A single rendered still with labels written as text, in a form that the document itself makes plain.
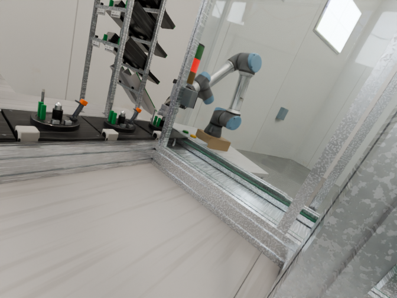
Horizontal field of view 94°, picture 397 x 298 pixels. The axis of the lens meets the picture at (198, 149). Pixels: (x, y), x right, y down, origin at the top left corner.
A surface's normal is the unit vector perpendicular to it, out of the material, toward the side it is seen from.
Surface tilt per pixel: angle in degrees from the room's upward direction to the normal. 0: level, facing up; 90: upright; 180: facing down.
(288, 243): 90
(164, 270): 0
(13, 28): 90
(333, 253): 90
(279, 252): 90
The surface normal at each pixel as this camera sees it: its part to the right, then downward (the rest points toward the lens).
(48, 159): 0.74, 0.45
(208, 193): -0.58, 0.05
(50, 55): 0.44, 0.43
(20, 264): 0.34, -0.89
